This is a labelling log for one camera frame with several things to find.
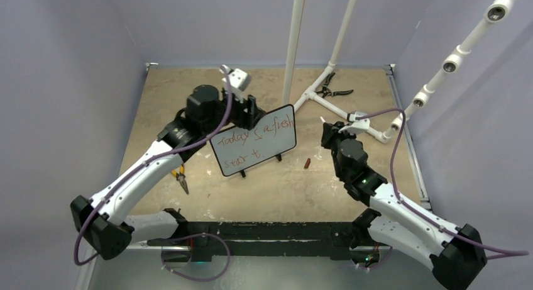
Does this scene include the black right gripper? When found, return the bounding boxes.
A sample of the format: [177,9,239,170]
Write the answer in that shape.
[321,121,357,179]

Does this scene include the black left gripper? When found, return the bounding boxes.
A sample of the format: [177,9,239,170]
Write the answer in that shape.
[203,87,265,135]

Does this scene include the black-framed small whiteboard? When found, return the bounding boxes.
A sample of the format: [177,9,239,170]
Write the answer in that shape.
[210,104,297,177]

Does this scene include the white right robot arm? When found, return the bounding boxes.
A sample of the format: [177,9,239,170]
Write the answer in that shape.
[321,121,488,289]

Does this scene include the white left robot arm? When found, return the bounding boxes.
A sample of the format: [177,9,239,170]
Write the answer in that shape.
[70,85,266,265]

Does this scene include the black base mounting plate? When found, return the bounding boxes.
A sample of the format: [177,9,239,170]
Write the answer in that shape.
[147,208,381,262]

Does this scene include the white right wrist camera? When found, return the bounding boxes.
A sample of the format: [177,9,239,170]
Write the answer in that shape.
[338,111,370,135]

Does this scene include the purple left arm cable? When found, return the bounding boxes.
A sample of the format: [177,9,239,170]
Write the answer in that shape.
[74,65,234,267]

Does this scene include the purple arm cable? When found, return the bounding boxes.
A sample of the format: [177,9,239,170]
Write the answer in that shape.
[74,65,234,267]
[358,108,530,261]

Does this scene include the black-handled pliers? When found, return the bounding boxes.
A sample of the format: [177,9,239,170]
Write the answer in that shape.
[314,72,354,99]

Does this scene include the white PVC pipe frame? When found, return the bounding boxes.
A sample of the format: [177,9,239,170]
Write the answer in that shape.
[281,0,392,144]

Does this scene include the yellow-handled pliers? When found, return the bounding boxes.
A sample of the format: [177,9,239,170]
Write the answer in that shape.
[171,164,190,195]

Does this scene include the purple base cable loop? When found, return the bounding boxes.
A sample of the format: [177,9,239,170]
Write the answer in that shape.
[160,233,231,282]

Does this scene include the white pipe with camera sockets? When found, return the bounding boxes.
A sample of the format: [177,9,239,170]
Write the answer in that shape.
[385,0,518,137]

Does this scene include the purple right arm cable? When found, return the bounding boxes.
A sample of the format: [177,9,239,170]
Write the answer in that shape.
[358,108,530,261]

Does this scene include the aluminium frame rail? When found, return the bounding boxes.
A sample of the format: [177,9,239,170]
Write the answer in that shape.
[74,242,192,289]

